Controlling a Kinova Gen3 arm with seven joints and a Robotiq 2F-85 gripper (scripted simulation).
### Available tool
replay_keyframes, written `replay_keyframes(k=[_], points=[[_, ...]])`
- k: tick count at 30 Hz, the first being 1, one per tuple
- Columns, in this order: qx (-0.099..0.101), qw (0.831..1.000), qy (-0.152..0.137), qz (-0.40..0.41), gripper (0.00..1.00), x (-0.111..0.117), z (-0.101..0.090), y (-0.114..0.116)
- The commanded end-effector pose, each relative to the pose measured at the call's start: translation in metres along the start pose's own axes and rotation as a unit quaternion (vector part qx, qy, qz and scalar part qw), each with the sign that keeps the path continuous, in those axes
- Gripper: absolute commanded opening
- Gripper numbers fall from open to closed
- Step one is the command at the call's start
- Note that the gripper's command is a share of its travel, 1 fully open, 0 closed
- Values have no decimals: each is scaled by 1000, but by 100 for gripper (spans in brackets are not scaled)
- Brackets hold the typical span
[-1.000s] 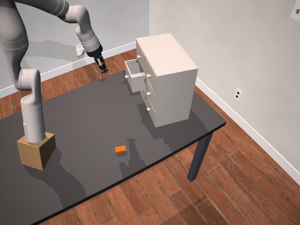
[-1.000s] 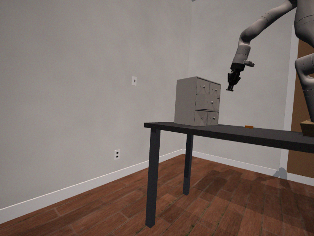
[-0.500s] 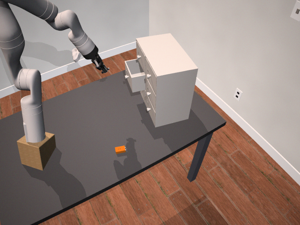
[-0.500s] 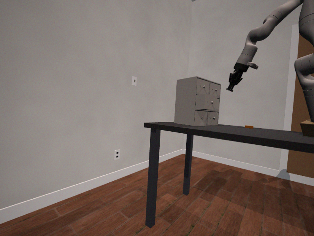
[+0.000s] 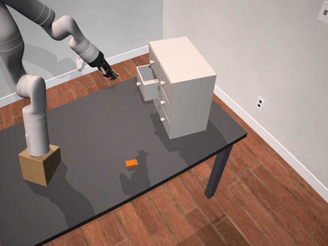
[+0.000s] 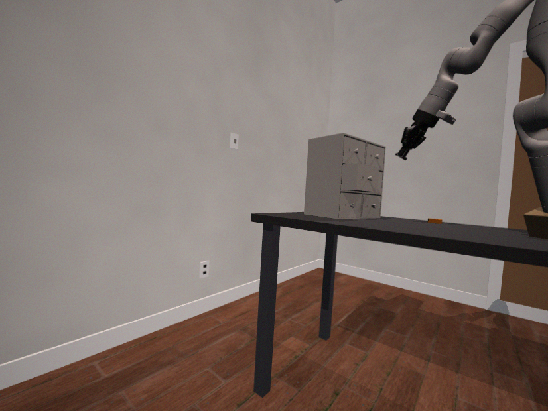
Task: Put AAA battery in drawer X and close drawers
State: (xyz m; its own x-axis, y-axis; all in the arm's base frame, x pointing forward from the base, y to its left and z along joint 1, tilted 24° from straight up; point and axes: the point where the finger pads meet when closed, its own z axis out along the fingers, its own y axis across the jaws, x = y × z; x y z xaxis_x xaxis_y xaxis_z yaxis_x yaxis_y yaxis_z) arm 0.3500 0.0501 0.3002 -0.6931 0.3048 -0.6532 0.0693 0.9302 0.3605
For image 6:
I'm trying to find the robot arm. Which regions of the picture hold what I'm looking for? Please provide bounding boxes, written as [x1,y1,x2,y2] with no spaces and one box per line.
[418,0,548,213]

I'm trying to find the beige drawer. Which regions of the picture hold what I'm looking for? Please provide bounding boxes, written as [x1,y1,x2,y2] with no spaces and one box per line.
[340,163,379,192]
[342,136,366,164]
[372,172,383,194]
[362,194,381,217]
[338,192,362,217]
[366,143,385,170]

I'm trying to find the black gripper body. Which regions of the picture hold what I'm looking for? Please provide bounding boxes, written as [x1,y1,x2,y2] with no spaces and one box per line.
[411,109,439,139]

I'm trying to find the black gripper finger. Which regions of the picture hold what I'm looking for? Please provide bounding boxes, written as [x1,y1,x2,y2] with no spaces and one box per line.
[405,131,426,157]
[397,124,423,158]

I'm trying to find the white small chest of drawers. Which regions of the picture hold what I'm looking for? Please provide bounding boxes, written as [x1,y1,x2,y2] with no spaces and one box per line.
[304,133,386,219]

